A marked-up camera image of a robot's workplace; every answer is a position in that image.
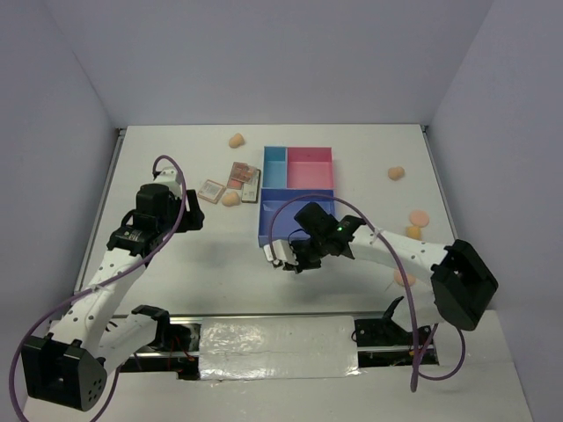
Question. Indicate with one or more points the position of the tan gourd-shaped makeup sponge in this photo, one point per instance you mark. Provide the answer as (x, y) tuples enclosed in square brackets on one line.
[(396, 173)]

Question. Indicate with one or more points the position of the yellow teardrop makeup sponge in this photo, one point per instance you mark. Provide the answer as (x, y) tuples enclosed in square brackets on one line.
[(414, 232)]

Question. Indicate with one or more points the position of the orange square blush palette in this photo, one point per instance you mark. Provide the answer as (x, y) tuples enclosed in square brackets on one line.
[(211, 191)]

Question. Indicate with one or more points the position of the patterned eyeshadow palette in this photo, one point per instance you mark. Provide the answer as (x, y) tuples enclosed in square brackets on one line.
[(242, 172)]

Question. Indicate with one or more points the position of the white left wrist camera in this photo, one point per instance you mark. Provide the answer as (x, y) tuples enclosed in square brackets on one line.
[(171, 178)]

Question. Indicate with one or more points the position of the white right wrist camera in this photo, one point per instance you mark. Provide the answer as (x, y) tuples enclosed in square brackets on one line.
[(279, 253)]

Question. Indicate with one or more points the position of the pink round powder puff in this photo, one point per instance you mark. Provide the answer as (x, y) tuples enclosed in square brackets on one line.
[(419, 218)]

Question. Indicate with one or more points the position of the tan sponge at back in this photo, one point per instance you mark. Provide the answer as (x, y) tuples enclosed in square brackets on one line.
[(236, 141)]

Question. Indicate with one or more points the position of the three-colour compartment organizer tray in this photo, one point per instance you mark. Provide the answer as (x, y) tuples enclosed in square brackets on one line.
[(288, 173)]

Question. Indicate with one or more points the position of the tan sponge beside palettes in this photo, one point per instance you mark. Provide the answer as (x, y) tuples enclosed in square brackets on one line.
[(231, 199)]

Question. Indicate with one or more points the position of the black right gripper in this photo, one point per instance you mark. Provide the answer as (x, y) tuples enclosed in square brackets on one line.
[(303, 265)]

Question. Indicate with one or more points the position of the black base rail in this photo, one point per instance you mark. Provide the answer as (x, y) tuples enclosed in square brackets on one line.
[(379, 342)]

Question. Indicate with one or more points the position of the pink round puff near base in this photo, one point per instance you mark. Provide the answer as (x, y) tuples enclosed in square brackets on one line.
[(401, 280)]

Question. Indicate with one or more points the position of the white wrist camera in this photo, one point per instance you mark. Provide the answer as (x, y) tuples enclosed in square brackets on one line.
[(171, 178), (279, 253)]

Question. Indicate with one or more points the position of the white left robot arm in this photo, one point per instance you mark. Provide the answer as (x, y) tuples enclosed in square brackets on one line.
[(69, 365)]

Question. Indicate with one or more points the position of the aluminium table edge rail left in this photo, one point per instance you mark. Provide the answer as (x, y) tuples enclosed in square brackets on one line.
[(121, 133)]

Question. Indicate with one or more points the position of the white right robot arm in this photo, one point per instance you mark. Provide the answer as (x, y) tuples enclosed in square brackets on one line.
[(461, 306)]

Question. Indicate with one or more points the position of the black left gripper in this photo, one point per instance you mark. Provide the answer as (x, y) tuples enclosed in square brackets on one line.
[(192, 220)]

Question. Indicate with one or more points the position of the pink blush palette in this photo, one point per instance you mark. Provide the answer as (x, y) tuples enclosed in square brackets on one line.
[(235, 181)]

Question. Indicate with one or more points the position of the silver tape covered panel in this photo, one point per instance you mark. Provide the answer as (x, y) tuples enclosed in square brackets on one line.
[(247, 349)]

